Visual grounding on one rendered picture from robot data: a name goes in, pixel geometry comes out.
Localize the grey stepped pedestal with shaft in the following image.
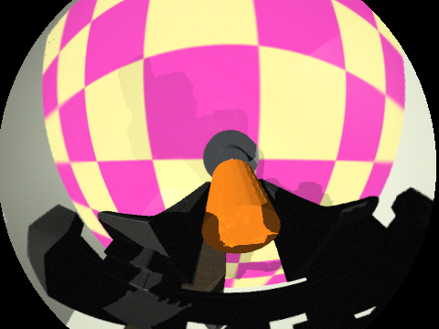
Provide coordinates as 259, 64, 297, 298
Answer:
202, 129, 259, 176

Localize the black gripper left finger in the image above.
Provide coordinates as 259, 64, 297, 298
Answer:
98, 182, 211, 288

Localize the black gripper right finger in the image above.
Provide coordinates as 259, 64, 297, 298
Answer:
257, 179, 380, 282

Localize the orange knob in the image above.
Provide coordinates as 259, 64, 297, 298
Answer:
201, 160, 281, 253

